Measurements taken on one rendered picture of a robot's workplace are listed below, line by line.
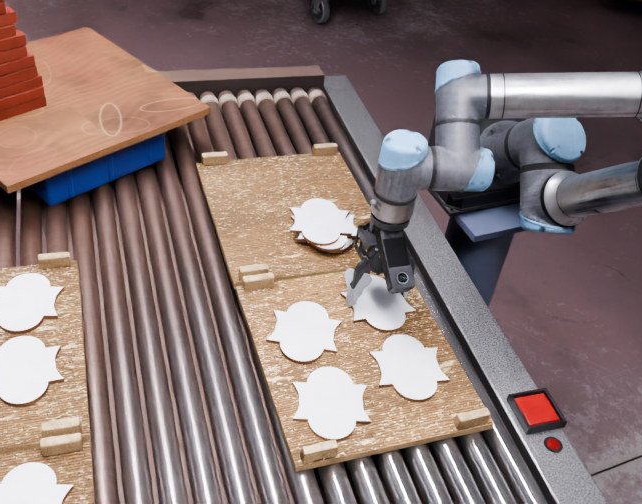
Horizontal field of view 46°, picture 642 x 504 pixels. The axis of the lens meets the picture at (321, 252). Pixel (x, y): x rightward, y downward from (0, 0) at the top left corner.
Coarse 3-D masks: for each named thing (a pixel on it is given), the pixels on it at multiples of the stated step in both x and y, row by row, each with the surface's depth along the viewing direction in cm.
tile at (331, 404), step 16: (320, 368) 131; (336, 368) 132; (304, 384) 128; (320, 384) 129; (336, 384) 129; (352, 384) 129; (304, 400) 126; (320, 400) 126; (336, 400) 126; (352, 400) 127; (304, 416) 123; (320, 416) 124; (336, 416) 124; (352, 416) 124; (320, 432) 121; (336, 432) 122; (352, 432) 123
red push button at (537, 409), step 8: (520, 400) 133; (528, 400) 133; (536, 400) 133; (544, 400) 133; (520, 408) 131; (528, 408) 131; (536, 408) 132; (544, 408) 132; (552, 408) 132; (528, 416) 130; (536, 416) 130; (544, 416) 130; (552, 416) 131; (536, 424) 129
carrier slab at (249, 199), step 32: (256, 160) 178; (288, 160) 179; (320, 160) 181; (224, 192) 167; (256, 192) 169; (288, 192) 170; (320, 192) 171; (352, 192) 172; (224, 224) 159; (256, 224) 160; (288, 224) 161; (224, 256) 152; (256, 256) 153; (288, 256) 154; (320, 256) 155; (352, 256) 156
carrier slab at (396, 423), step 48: (240, 288) 145; (288, 288) 147; (336, 288) 148; (336, 336) 138; (384, 336) 140; (432, 336) 141; (288, 384) 129; (288, 432) 122; (384, 432) 124; (432, 432) 125
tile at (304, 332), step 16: (304, 304) 143; (288, 320) 139; (304, 320) 139; (320, 320) 140; (336, 320) 140; (272, 336) 136; (288, 336) 136; (304, 336) 136; (320, 336) 137; (288, 352) 133; (304, 352) 134; (320, 352) 134; (336, 352) 135
